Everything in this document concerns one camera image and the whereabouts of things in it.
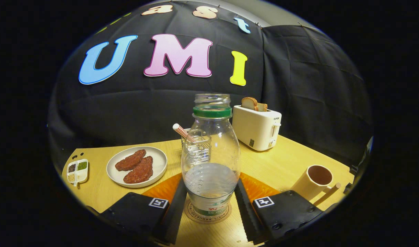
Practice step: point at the clear plastic juice bottle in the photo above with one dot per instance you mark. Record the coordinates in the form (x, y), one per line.
(211, 185)

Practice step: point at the toasted bread slice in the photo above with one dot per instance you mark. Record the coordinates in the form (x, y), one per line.
(248, 103)
(262, 107)

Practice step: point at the red striped straw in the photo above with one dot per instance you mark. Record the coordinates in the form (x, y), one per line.
(180, 129)

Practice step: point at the white round plate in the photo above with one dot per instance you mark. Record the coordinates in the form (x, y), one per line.
(158, 161)

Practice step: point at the brown meat patty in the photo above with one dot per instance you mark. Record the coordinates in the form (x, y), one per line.
(139, 171)
(130, 160)

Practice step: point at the wooden table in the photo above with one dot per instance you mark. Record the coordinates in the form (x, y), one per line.
(264, 168)

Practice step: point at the white toaster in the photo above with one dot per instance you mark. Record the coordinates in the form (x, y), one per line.
(254, 130)

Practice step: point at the white divided condiment tray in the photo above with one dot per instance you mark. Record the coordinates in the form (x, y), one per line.
(81, 175)

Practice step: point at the black backdrop cloth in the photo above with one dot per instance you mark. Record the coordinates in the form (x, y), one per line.
(298, 85)

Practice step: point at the round printed coaster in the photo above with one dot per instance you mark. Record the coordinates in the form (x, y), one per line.
(188, 212)

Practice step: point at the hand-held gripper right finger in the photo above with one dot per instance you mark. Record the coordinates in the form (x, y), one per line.
(245, 214)

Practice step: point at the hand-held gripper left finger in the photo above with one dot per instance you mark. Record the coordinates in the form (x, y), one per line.
(175, 214)

